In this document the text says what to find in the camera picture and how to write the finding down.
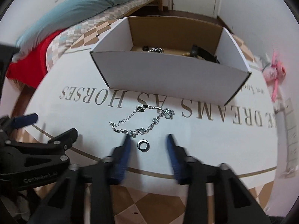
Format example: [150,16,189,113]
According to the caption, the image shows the thick silver chain bracelet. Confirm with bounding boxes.
[148,46,165,54]

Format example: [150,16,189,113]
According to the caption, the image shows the black fitness band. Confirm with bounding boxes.
[190,45,219,64]

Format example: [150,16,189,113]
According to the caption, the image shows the red blanket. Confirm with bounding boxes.
[6,29,64,88]

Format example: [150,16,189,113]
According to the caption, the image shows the checkered printed tablecloth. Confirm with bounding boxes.
[26,19,278,223]

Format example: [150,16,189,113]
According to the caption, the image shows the teal blue duvet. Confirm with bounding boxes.
[16,0,132,53]

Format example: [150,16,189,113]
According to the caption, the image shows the pink panther plush toy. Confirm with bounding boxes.
[262,51,286,103]

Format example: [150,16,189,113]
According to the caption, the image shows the white cardboard box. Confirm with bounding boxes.
[90,16,251,106]

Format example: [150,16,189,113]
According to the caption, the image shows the white wall socket strip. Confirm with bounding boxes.
[279,98,298,178]

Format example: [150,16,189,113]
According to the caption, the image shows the thin silver crystal necklace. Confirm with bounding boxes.
[109,105,175,138]

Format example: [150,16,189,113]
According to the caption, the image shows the wooden bed frame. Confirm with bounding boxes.
[123,0,164,17]

